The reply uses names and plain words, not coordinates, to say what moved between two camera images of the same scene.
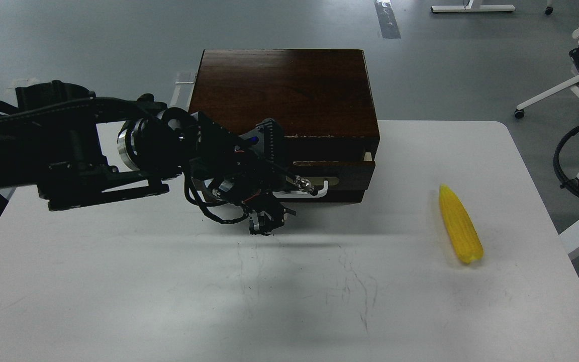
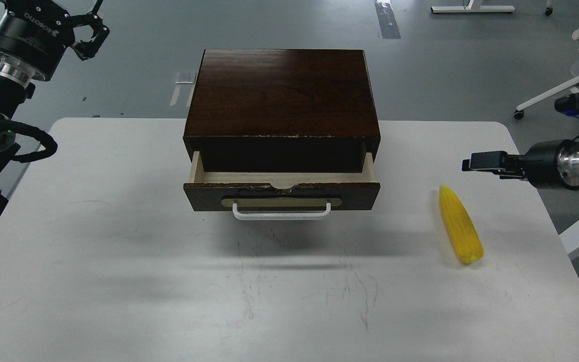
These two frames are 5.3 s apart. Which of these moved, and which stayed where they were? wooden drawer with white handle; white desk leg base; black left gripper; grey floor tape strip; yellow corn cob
Moved: wooden drawer with white handle; black left gripper
Stayed: grey floor tape strip; yellow corn cob; white desk leg base
